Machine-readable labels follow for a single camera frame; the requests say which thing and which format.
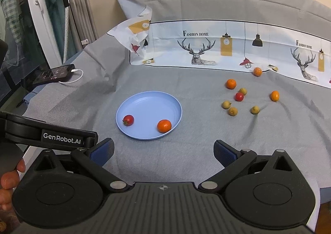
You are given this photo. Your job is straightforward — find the white door frame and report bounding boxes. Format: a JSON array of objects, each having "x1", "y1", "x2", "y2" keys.
[{"x1": 16, "y1": 0, "x2": 62, "y2": 69}]

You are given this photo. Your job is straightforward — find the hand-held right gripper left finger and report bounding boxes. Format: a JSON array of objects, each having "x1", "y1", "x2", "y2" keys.
[{"x1": 32, "y1": 138, "x2": 131, "y2": 193}]

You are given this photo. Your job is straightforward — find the grey curtain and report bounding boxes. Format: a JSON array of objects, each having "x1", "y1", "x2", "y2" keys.
[{"x1": 63, "y1": 0, "x2": 99, "y2": 51}]

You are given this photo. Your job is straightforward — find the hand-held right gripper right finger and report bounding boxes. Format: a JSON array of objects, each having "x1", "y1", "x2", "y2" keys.
[{"x1": 197, "y1": 139, "x2": 295, "y2": 193}]

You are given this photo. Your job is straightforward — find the white deer printed cloth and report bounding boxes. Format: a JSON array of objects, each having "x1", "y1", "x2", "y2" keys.
[{"x1": 107, "y1": 0, "x2": 331, "y2": 86}]

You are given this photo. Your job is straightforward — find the white charging cable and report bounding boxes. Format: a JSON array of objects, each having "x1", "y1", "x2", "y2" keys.
[{"x1": 59, "y1": 69, "x2": 84, "y2": 84}]

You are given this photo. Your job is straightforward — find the black smartphone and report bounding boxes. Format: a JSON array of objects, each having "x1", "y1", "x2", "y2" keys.
[{"x1": 32, "y1": 64, "x2": 75, "y2": 85}]

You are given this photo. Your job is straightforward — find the person's left hand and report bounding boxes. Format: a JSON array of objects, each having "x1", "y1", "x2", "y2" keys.
[{"x1": 0, "y1": 158, "x2": 26, "y2": 212}]

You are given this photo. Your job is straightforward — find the blue mattress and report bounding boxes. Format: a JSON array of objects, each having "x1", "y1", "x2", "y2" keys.
[{"x1": 23, "y1": 86, "x2": 45, "y2": 106}]

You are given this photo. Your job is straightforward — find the plaid shirt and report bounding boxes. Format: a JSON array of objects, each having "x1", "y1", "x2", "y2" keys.
[{"x1": 0, "y1": 0, "x2": 24, "y2": 43}]

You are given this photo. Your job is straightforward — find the grey bed sheet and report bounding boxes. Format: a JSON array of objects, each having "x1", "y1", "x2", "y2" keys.
[{"x1": 22, "y1": 0, "x2": 331, "y2": 234}]

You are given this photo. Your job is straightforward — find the blue plastic plate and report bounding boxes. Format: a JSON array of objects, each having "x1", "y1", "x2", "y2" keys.
[{"x1": 115, "y1": 91, "x2": 183, "y2": 141}]

